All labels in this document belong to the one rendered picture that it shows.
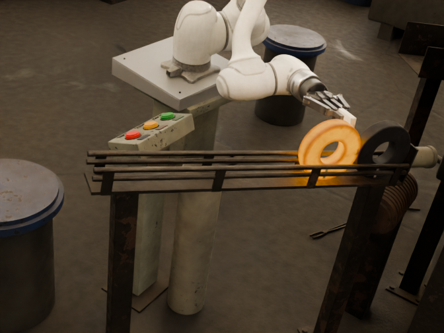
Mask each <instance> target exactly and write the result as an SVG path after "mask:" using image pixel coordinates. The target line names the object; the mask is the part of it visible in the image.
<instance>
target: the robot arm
mask: <svg viewBox="0 0 444 333"><path fill-rule="evenodd" d="M266 1H267V0H231V1H230V2H229V3H228V4H227V5H226V6H225V7H224V8H223V10H222V11H219V12H217V11H216V10H215V9H214V7H213V6H212V5H210V4H209V3H206V2H204V1H191V2H189V3H187V4H185V6H183V8H182V9H181V11H180V12H179V14H178V17H177V20H176V24H175V27H174V37H173V55H172V59H170V60H168V61H163V62H161V67H162V68H164V69H167V71H166V75H167V76H168V77H173V76H179V77H181V78H183V79H184V80H186V81H187V82H188V83H190V84H194V83H196V82H197V81H199V80H200V79H203V78H205V77H207V76H209V75H212V74H214V73H219V72H220V71H221V68H220V66H217V65H214V64H212V63H211V56H212V55H214V54H216V53H217V52H220V51H231V50H232V57H231V60H230V61H229V63H228V68H226V69H223V70H222V71H221V72H220V74H218V76H217V80H216V85H217V90H218V91H219V94H220V95H221V96H222V97H224V98H226V99H227V100H232V101H249V100H258V99H261V98H265V97H267V96H272V95H293V96H294V97H295V98H297V99H298V100H299V101H301V102H302V103H303V105H304V106H308V107H309V108H312V109H313V110H315V111H317V112H319V113H320V114H322V115H324V116H326V117H329V116H331V117H332V119H336V118H337V119H340V120H345V121H347V122H348V123H349V124H351V125H352V126H353V127H354V128H355V123H356V119H357V118H355V117H354V116H353V115H351V114H350V113H349V111H350V106H349V105H348V103H347V102H346V101H345V100H344V99H343V97H342V94H338V95H336V96H333V94H332V93H331V92H328V90H327V88H326V86H325V84H324V83H322V81H321V80H320V78H319V77H318V76H316V75H315V74H314V73H313V72H312V71H310V69H309V68H308V67H307V66H306V65H305V64H304V63H303V62H302V61H301V60H299V59H297V58H296V57H293V56H291V55H285V54H283V55H277V56H276V57H275V58H273V60H271V62H269V63H264V62H263V61H262V60H261V57H260V56H259V55H257V54H256V53H254V51H253V50H252V47H253V46H256V45H258V44H259V43H261V42H263V41H264V40H265V39H266V37H267V36H268V33H269V30H270V21H269V18H268V16H267V14H266V12H265V9H264V5H265V3H266Z"/></svg>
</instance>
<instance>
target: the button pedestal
mask: <svg viewBox="0 0 444 333"><path fill-rule="evenodd" d="M162 114H164V113H162ZM162 114H159V115H158V116H155V117H154V118H152V119H150V120H148V121H146V122H144V123H143V124H141V125H139V126H137V127H135V128H133V129H131V130H129V131H127V132H125V133H123V134H122V135H120V136H118V137H116V138H114V139H112V140H110V141H109V142H108V146H109V149H110V151H169V148H170V144H171V143H174V142H175V141H177V140H178V139H180V138H181V137H184V136H185V135H187V134H188V133H190V132H191V131H194V130H195V128H194V121H193V117H192V114H179V113H174V117H173V118H171V119H167V120H162V119H161V115H162ZM178 116H184V117H182V118H181V119H179V120H177V121H176V120H173V119H175V118H176V117H178ZM152 121H155V122H157V123H158V126H157V127H155V128H151V129H145V128H144V127H143V125H144V124H145V123H147V122H152ZM162 125H168V126H166V127H164V128H163V129H160V130H156V129H157V128H158V127H160V126H162ZM130 131H139V132H140V134H141V135H140V136H139V137H136V138H133V139H126V137H125V135H126V134H127V133H128V132H130ZM146 134H147V135H150V136H148V137H146V138H145V139H143V140H137V139H139V138H140V137H142V136H144V135H146ZM112 159H168V156H161V157H112ZM167 166H168V164H144V165H128V167H167ZM164 204H165V193H158V194H139V201H138V212H137V232H136V242H135V262H134V273H133V292H132V303H131V308H132V309H133V310H135V311H136V312H138V313H140V312H141V311H143V310H144V309H145V308H146V307H147V306H149V305H150V304H151V303H152V302H153V301H154V300H155V299H156V298H157V297H158V296H160V295H161V294H162V293H163V292H164V291H166V290H167V289H168V285H169V279H170V276H169V275H168V274H166V273H164V272H163V271H161V270H159V269H158V267H159V253H160V245H161V232H162V225H163V211H164Z"/></svg>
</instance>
